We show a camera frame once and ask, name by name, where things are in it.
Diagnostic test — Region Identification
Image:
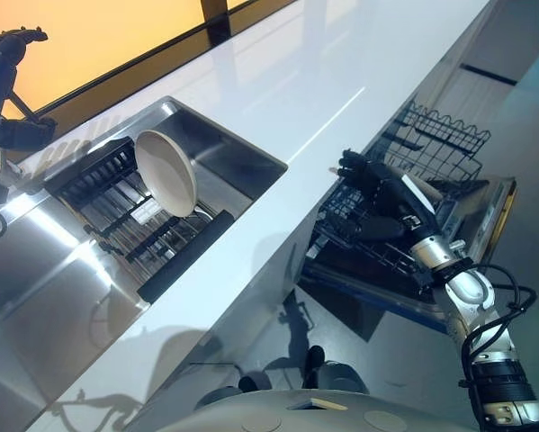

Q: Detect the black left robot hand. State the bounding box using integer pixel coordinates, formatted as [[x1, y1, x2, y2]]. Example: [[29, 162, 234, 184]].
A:
[[0, 26, 58, 152]]

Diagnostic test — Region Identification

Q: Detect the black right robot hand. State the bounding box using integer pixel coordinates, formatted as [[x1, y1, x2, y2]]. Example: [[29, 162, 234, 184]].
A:
[[337, 148, 437, 240]]

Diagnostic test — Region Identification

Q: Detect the open dishwasher door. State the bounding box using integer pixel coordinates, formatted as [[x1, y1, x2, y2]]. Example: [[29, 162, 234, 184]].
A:
[[302, 174, 519, 319]]

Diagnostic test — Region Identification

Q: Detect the black dish drying rack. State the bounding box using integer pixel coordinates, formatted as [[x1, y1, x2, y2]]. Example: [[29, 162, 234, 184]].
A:
[[42, 137, 193, 265]]

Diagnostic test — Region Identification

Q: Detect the stainless steel sink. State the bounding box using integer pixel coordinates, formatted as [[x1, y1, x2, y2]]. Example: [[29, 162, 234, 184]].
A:
[[0, 95, 290, 361]]

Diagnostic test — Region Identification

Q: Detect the black sink rack end bar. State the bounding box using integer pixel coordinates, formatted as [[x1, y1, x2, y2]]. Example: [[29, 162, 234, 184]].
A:
[[136, 209, 233, 304]]

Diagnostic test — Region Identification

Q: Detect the grey robot torso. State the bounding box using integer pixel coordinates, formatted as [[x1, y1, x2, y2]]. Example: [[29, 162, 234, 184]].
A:
[[195, 388, 480, 432]]

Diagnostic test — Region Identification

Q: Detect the black wire dishwasher basket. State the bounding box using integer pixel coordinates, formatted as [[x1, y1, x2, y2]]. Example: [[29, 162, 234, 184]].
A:
[[311, 177, 439, 292], [376, 100, 493, 184]]

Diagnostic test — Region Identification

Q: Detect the black window frame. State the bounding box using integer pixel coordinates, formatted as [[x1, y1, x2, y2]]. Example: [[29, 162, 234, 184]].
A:
[[29, 0, 300, 119]]

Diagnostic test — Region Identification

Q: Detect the black cabinet handle bar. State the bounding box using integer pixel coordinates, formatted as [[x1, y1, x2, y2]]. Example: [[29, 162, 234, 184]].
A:
[[458, 63, 519, 87]]

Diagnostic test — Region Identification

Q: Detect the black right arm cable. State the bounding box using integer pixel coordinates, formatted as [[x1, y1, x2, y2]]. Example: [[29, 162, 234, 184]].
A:
[[457, 263, 539, 409]]

